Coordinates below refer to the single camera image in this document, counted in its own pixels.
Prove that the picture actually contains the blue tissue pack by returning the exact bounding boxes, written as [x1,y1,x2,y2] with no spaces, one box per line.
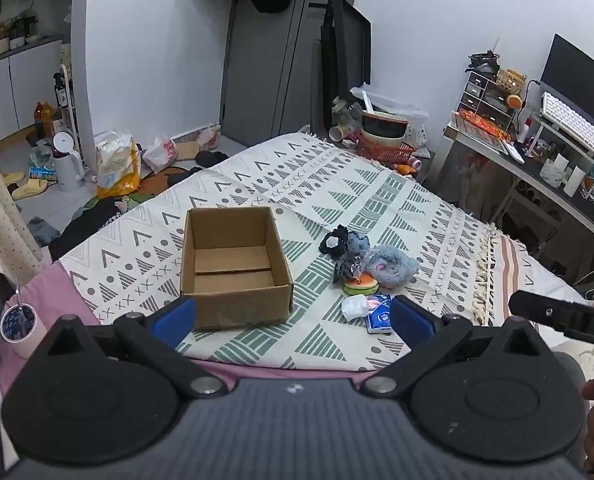
[365,294,393,335]

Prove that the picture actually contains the grey pink plush paw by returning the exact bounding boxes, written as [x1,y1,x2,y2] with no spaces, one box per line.
[364,245,419,289]

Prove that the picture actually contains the plush hamburger toy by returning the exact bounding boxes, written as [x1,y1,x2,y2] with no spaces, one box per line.
[343,273,379,296]

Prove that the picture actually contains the white soft packet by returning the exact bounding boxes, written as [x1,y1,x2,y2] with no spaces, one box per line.
[340,295,371,322]

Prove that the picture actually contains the black sequin pouch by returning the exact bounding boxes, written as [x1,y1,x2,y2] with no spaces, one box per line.
[333,252,367,283]

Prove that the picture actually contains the brown cardboard box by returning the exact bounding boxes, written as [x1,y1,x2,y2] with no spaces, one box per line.
[180,206,294,330]

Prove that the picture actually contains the blue grey felt cat patch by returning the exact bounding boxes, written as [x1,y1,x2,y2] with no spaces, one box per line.
[346,231,371,258]

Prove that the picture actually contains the black felt cat patch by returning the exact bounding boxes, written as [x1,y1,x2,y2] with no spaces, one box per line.
[319,224,348,259]

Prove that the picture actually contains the white desk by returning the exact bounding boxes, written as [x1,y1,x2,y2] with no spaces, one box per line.
[425,125,594,235]

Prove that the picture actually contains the white blue paper cup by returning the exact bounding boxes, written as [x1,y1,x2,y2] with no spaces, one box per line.
[0,304,47,360]

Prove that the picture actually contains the yellow white food bag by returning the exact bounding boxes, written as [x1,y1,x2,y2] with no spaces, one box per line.
[95,131,140,200]

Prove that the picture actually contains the red plastic basket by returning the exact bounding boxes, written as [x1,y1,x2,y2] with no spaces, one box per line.
[357,136,423,170]

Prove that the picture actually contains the white red plastic bag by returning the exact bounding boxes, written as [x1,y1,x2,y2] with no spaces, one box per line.
[142,138,179,174]

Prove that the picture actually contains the white electric kettle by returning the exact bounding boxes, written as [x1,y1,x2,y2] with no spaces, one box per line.
[53,131,85,193]

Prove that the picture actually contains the yellow slippers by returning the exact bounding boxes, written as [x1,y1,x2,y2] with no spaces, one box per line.
[3,172,48,200]

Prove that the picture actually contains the tape roll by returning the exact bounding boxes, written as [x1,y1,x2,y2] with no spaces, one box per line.
[329,125,348,143]

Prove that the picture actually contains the white keyboard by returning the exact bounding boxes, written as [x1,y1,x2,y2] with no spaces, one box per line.
[540,91,594,155]

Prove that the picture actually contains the orange snack packet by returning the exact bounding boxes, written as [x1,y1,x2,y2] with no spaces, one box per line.
[458,110,510,141]

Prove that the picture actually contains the small drawer organizer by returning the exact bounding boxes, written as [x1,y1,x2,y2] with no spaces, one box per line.
[457,70,524,133]

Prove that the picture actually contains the black computer monitor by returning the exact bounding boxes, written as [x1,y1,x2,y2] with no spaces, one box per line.
[540,34,594,125]

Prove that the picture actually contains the black leaning panel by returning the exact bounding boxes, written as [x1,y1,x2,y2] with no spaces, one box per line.
[309,0,372,130]

